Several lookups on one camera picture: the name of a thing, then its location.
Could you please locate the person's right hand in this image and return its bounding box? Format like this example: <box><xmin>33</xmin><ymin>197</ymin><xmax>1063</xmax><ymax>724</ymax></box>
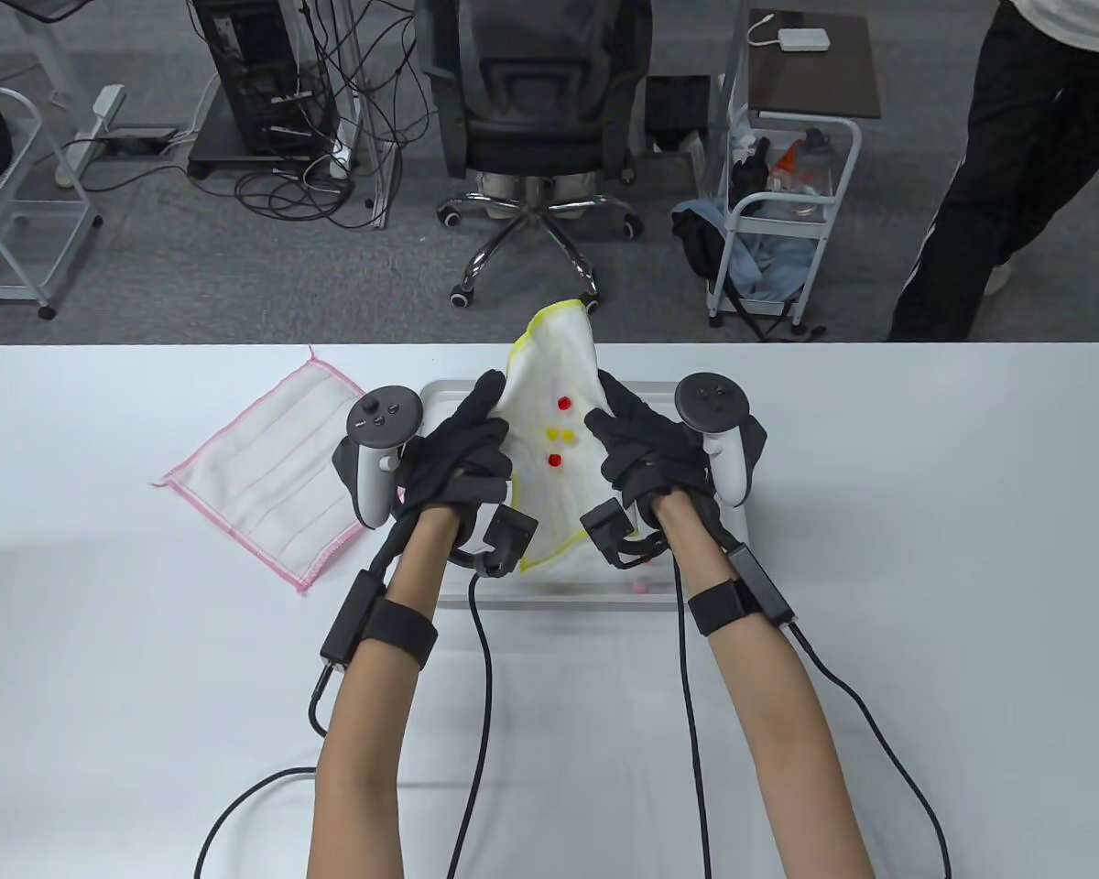
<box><xmin>584</xmin><ymin>369</ymin><xmax>720</xmax><ymax>523</ymax></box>

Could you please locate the person's left hand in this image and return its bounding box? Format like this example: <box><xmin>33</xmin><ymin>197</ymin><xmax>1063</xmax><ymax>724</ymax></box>
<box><xmin>394</xmin><ymin>369</ymin><xmax>518</xmax><ymax>532</ymax></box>

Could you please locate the yellow-edged white dish cloth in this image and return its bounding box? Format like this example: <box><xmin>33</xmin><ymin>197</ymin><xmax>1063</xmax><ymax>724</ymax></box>
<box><xmin>497</xmin><ymin>299</ymin><xmax>647</xmax><ymax>576</ymax></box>

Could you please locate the pink-edged white dish cloth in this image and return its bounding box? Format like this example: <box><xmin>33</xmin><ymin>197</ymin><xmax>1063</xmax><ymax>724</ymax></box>
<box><xmin>151</xmin><ymin>346</ymin><xmax>404</xmax><ymax>596</ymax></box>

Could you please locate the person's right forearm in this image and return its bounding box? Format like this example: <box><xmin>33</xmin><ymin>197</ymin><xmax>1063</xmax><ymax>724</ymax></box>
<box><xmin>650</xmin><ymin>490</ymin><xmax>876</xmax><ymax>879</ymax></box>

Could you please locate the person's left forearm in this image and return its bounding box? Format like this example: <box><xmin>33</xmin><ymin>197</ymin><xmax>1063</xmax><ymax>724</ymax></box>
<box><xmin>307</xmin><ymin>504</ymin><xmax>463</xmax><ymax>879</ymax></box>

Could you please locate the blue cloth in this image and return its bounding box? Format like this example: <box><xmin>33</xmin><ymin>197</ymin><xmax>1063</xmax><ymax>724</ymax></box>
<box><xmin>696</xmin><ymin>197</ymin><xmax>811</xmax><ymax>303</ymax></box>

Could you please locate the grey white hand controller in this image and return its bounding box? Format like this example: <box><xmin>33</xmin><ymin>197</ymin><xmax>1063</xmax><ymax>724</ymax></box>
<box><xmin>332</xmin><ymin>387</ymin><xmax>422</xmax><ymax>529</ymax></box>
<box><xmin>675</xmin><ymin>371</ymin><xmax>768</xmax><ymax>507</ymax></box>

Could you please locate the white rectangular tray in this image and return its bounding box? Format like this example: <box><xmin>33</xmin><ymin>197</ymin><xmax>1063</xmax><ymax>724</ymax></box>
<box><xmin>419</xmin><ymin>379</ymin><xmax>755</xmax><ymax>613</ymax></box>

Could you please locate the black labelled wrist module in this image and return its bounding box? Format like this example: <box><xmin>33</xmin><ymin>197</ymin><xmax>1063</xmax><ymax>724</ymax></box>
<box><xmin>724</xmin><ymin>545</ymin><xmax>796</xmax><ymax>626</ymax></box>
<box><xmin>319</xmin><ymin>570</ymin><xmax>386</xmax><ymax>669</ymax></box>

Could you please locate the white cart with bottles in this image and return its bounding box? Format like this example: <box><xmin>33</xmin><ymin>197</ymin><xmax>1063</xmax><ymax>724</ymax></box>
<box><xmin>705</xmin><ymin>114</ymin><xmax>864</xmax><ymax>331</ymax></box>

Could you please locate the white shoe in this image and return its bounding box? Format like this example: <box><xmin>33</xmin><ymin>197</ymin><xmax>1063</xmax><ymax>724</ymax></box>
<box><xmin>476</xmin><ymin>171</ymin><xmax>525</xmax><ymax>219</ymax></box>
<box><xmin>549</xmin><ymin>171</ymin><xmax>601</xmax><ymax>216</ymax></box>

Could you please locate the orange bottle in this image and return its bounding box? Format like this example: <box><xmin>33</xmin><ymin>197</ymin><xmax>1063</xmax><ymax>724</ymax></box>
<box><xmin>767</xmin><ymin>137</ymin><xmax>807</xmax><ymax>193</ymax></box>

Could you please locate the clear bottle with grey cap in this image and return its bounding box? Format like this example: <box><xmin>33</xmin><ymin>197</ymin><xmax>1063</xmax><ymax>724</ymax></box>
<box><xmin>792</xmin><ymin>128</ymin><xmax>834</xmax><ymax>221</ymax></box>

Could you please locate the black box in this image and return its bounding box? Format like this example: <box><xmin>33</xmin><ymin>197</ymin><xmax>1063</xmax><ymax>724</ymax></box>
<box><xmin>646</xmin><ymin>75</ymin><xmax>711</xmax><ymax>152</ymax></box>

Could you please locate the black mesh office chair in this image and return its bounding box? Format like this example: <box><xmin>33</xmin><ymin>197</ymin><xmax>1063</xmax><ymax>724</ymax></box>
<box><xmin>414</xmin><ymin>0</ymin><xmax>653</xmax><ymax>317</ymax></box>

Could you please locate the black wheeled platform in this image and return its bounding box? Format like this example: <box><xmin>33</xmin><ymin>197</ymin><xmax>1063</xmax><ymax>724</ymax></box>
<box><xmin>188</xmin><ymin>124</ymin><xmax>349</xmax><ymax>179</ymax></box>

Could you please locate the brown side table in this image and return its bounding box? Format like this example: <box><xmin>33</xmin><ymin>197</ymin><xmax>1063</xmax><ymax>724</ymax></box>
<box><xmin>749</xmin><ymin>9</ymin><xmax>883</xmax><ymax>120</ymax></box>

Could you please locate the black computer tower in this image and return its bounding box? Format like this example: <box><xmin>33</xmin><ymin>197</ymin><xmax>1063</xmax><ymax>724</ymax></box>
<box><xmin>190</xmin><ymin>0</ymin><xmax>340</xmax><ymax>157</ymax></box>

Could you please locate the dark floor socket box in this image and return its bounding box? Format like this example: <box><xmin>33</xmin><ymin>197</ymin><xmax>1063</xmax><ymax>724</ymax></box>
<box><xmin>101</xmin><ymin>128</ymin><xmax>180</xmax><ymax>157</ymax></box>

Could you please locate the white cart with black bag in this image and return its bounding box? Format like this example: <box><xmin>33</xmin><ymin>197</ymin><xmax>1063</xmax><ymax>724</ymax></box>
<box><xmin>0</xmin><ymin>87</ymin><xmax>106</xmax><ymax>321</ymax></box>

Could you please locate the white desk foot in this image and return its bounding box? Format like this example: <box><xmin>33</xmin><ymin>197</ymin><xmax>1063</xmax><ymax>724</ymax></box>
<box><xmin>14</xmin><ymin>0</ymin><xmax>127</xmax><ymax>189</ymax></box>

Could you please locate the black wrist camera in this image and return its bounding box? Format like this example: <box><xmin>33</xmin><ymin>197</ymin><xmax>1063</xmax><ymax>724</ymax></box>
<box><xmin>580</xmin><ymin>499</ymin><xmax>669</xmax><ymax>569</ymax></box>
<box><xmin>472</xmin><ymin>506</ymin><xmax>539</xmax><ymax>578</ymax></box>

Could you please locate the black wrist strap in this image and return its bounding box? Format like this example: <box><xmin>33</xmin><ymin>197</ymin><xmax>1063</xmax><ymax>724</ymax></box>
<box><xmin>362</xmin><ymin>595</ymin><xmax>439</xmax><ymax>674</ymax></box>
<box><xmin>687</xmin><ymin>581</ymin><xmax>761</xmax><ymax>637</ymax></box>

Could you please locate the black glove cable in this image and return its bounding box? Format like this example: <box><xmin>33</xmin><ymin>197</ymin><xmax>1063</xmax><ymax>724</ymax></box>
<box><xmin>192</xmin><ymin>549</ymin><xmax>495</xmax><ymax>879</ymax></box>
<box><xmin>673</xmin><ymin>559</ymin><xmax>953</xmax><ymax>879</ymax></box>

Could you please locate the black strap bag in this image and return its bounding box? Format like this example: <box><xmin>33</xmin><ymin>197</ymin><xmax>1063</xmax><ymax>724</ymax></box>
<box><xmin>670</xmin><ymin>206</ymin><xmax>729</xmax><ymax>285</ymax></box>

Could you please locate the white desk leg frame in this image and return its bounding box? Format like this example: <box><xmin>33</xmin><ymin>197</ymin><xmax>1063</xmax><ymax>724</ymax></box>
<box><xmin>330</xmin><ymin>0</ymin><xmax>404</xmax><ymax>230</ymax></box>

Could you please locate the tangle of black cables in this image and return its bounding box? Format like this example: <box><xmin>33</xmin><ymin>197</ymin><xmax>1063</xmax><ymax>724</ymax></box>
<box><xmin>192</xmin><ymin>0</ymin><xmax>422</xmax><ymax>230</ymax></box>

